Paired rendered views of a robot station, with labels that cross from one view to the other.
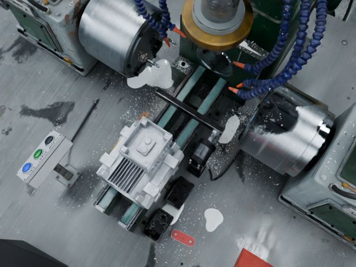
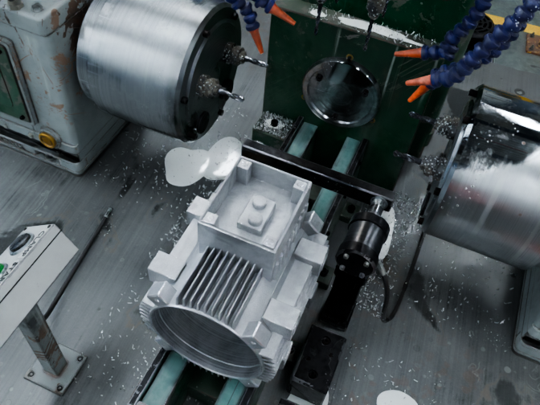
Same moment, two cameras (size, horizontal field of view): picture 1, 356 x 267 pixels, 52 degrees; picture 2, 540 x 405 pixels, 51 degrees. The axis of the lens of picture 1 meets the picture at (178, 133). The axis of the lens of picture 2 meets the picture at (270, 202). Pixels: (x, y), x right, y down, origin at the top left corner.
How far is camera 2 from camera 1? 49 cm
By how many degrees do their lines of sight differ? 22
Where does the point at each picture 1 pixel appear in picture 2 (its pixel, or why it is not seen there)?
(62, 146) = (54, 251)
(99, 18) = (122, 12)
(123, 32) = (171, 30)
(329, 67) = not seen: hidden behind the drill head
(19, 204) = not seen: outside the picture
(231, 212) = (432, 392)
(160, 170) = (292, 274)
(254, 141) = (472, 190)
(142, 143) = (248, 209)
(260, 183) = (469, 324)
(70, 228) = not seen: outside the picture
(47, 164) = (19, 293)
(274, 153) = (521, 206)
